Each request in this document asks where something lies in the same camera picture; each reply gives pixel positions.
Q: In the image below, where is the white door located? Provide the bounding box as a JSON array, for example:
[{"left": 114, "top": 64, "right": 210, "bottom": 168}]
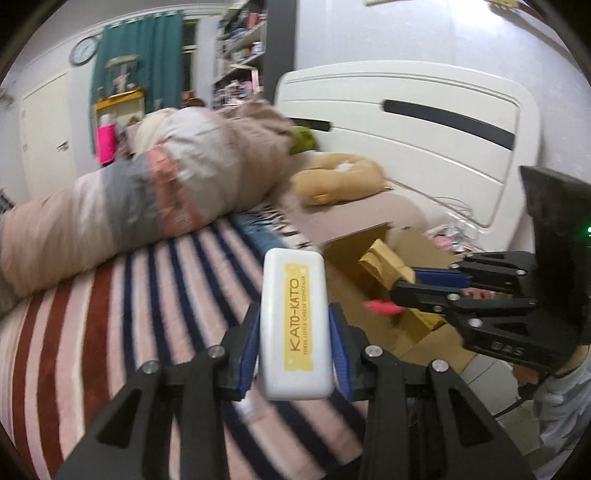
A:
[{"left": 21, "top": 71, "right": 77, "bottom": 199}]

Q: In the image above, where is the white rectangular case yellow label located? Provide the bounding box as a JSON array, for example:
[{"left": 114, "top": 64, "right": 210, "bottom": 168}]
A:
[{"left": 259, "top": 248, "right": 335, "bottom": 401}]

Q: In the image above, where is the small pink object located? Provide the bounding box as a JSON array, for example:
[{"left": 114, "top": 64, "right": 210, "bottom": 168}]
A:
[{"left": 365, "top": 300, "right": 403, "bottom": 317}]

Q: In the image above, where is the person's grey clothing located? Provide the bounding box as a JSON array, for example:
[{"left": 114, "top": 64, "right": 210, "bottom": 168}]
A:
[{"left": 512, "top": 344, "right": 591, "bottom": 478}]

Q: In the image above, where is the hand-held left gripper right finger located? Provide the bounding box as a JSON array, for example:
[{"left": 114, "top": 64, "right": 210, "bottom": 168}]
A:
[{"left": 326, "top": 302, "right": 536, "bottom": 480}]

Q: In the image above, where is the round wall clock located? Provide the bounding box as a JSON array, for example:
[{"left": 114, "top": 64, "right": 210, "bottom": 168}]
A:
[{"left": 69, "top": 36, "right": 100, "bottom": 65}]

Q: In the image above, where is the rolled pink grey duvet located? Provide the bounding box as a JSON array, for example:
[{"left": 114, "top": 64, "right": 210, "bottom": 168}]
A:
[{"left": 0, "top": 99, "right": 296, "bottom": 315}]

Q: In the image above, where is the yellow cabinet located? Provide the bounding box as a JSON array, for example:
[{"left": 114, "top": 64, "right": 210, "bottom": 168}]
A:
[{"left": 92, "top": 90, "right": 146, "bottom": 139}]

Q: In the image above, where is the green plush toy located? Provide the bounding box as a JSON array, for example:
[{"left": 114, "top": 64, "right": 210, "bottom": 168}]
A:
[{"left": 288, "top": 126, "right": 319, "bottom": 155}]

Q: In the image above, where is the tan plush toy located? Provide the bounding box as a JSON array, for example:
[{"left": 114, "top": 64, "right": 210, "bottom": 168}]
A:
[{"left": 290, "top": 152, "right": 393, "bottom": 206}]

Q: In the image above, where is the white bed headboard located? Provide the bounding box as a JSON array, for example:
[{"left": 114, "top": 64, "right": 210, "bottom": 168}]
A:
[{"left": 274, "top": 69, "right": 541, "bottom": 252}]

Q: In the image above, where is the pink bottle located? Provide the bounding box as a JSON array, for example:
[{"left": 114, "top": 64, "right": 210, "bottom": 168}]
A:
[{"left": 96, "top": 124, "right": 117, "bottom": 166}]

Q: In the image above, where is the striped bed blanket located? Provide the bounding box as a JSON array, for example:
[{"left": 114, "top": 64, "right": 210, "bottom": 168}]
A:
[{"left": 0, "top": 203, "right": 370, "bottom": 480}]

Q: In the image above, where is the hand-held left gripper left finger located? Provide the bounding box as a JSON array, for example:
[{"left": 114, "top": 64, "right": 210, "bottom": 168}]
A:
[{"left": 54, "top": 302, "right": 262, "bottom": 480}]

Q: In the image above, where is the cardboard box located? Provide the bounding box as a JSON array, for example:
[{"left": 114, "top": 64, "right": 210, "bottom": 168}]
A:
[{"left": 321, "top": 222, "right": 476, "bottom": 372}]

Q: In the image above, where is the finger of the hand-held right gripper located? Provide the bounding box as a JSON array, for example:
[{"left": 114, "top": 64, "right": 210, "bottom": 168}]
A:
[
  {"left": 390, "top": 281, "right": 540, "bottom": 352},
  {"left": 413, "top": 250, "right": 539, "bottom": 292}
]

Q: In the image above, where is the teal curtain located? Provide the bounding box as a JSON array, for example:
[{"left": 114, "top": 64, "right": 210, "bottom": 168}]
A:
[{"left": 90, "top": 13, "right": 185, "bottom": 112}]

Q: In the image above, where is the wall shelf with items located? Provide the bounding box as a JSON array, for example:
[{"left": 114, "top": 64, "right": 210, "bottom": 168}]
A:
[{"left": 211, "top": 2, "right": 269, "bottom": 109}]

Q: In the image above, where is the gold rectangular box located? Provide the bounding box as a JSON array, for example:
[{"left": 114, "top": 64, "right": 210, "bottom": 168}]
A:
[{"left": 358, "top": 238, "right": 445, "bottom": 343}]

